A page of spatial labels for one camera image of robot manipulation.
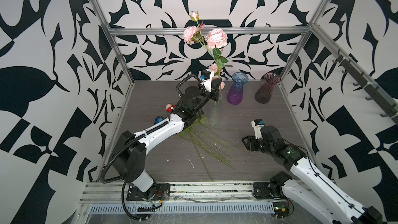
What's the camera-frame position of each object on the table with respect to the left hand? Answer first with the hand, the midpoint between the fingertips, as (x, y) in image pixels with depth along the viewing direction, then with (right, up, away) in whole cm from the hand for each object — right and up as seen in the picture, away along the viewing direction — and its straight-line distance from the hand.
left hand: (222, 75), depth 70 cm
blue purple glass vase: (+15, -7, +38) cm, 42 cm away
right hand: (+13, -31, +9) cm, 35 cm away
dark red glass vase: (+31, -8, +30) cm, 44 cm away
